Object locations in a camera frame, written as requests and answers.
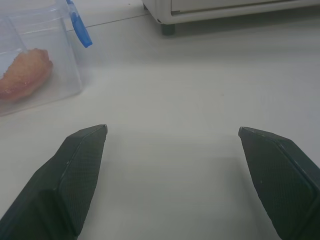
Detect clear plastic container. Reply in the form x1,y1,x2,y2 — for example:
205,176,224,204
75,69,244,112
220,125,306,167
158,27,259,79
0,0,84,117

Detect fried chicken piece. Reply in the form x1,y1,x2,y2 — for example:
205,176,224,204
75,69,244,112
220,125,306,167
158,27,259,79
0,48,54,102

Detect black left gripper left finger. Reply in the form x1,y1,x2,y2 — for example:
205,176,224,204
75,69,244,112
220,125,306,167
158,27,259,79
0,124,109,240

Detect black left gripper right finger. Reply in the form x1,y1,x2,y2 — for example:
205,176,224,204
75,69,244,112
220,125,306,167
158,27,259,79
238,126,320,240

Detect white toaster oven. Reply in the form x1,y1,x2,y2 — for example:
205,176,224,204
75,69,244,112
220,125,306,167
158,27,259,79
141,0,320,36

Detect blue container lid clip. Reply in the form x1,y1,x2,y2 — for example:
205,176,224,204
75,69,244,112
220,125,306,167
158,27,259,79
66,0,94,49

